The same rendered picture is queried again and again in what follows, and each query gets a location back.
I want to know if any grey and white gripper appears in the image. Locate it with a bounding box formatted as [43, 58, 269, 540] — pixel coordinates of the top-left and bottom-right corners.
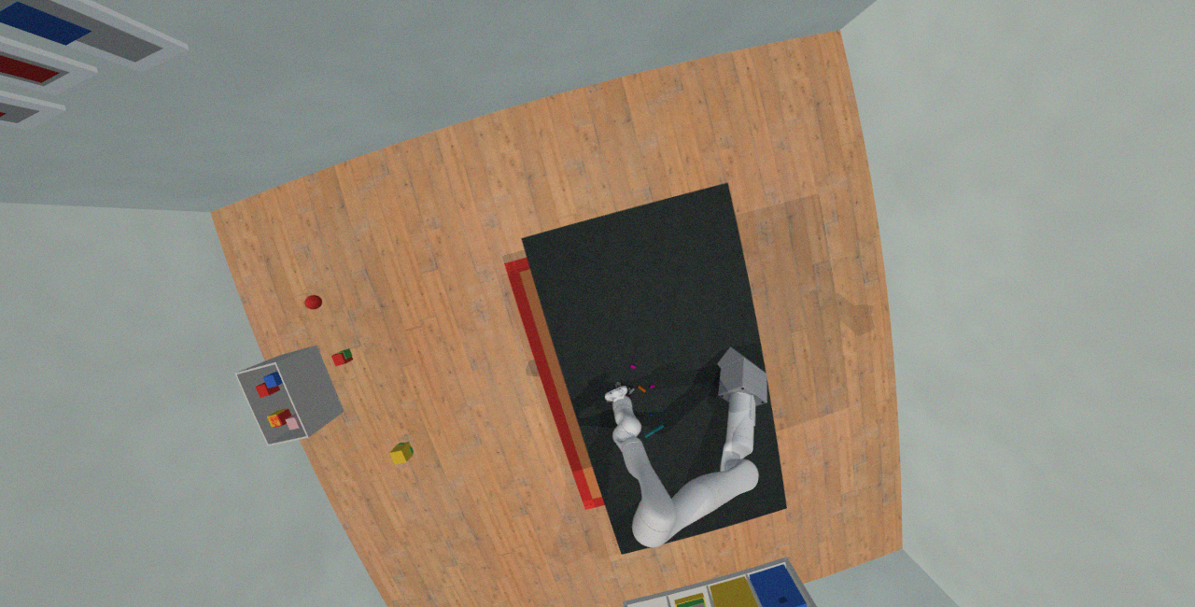
[606, 382, 635, 403]

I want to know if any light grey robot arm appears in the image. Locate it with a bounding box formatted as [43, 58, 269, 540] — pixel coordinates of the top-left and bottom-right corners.
[605, 386, 759, 547]

